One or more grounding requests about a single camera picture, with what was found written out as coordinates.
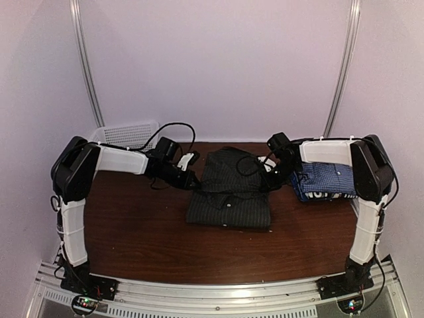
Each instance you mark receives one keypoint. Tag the white perforated plastic basket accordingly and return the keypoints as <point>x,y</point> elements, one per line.
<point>131,135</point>

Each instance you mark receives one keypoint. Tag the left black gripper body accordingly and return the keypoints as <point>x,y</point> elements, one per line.
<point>175,180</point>

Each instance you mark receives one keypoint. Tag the left aluminium frame post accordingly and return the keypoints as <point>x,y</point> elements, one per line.
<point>84,61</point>

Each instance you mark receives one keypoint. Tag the circuit board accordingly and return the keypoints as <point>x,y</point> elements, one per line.
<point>83,305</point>
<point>350,306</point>

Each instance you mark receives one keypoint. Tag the blue checkered folded shirt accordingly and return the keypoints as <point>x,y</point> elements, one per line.
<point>322,177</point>

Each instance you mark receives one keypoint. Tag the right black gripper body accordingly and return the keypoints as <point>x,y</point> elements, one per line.
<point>281,176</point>

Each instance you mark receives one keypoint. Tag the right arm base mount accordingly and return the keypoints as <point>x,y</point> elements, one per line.
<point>338,286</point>

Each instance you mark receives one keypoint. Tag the aluminium frame post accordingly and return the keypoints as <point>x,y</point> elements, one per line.
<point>348,52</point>
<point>84,61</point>

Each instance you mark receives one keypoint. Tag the navy folded shirt white print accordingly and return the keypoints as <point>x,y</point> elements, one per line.
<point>318,196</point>

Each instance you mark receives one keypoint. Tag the right aluminium frame post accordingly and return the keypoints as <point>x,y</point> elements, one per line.
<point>348,52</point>

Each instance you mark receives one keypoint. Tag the left circuit board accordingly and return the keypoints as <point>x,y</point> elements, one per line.
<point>83,305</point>

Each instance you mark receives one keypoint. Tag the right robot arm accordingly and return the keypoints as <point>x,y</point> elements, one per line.
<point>372,177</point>

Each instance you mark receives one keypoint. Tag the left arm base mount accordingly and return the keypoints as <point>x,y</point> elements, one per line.
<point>96,287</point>

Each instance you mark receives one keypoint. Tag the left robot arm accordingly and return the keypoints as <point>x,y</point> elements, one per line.
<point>76,167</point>

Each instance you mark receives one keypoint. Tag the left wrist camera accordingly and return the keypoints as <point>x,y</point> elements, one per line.
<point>179,154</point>

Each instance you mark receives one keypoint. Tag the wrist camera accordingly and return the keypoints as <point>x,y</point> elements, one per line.
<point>179,154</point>
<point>280,146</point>

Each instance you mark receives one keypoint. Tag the dark pinstriped long sleeve shirt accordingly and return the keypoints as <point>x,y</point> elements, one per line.
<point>230,193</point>

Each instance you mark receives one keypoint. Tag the front aluminium rail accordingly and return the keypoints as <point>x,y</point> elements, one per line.
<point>292,298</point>

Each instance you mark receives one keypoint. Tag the right circuit board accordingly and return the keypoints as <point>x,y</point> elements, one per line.
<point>350,306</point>

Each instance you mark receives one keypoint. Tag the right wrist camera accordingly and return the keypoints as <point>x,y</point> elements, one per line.
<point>280,146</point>

